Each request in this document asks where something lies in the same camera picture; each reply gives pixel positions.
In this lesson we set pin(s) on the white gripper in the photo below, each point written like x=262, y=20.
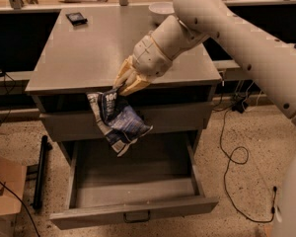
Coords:
x=150, y=58

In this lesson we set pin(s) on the blue chip bag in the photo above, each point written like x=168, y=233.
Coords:
x=117, y=120

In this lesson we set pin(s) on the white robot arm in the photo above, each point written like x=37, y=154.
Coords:
x=268, y=61

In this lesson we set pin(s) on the grey drawer cabinet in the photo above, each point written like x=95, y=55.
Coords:
x=78, y=60

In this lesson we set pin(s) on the closed grey upper drawer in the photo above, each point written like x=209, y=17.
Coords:
x=71, y=126

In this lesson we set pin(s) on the open grey lower drawer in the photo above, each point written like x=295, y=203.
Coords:
x=156, y=178

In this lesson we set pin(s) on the white ceramic bowl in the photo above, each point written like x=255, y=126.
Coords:
x=159, y=11

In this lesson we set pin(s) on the small black packet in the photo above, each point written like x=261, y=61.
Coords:
x=76, y=19

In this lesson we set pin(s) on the black power adapter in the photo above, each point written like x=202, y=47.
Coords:
x=240, y=106

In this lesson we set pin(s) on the black bar on floor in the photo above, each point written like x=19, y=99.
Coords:
x=45, y=146

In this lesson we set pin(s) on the cardboard box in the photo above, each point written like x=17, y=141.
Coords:
x=12, y=184

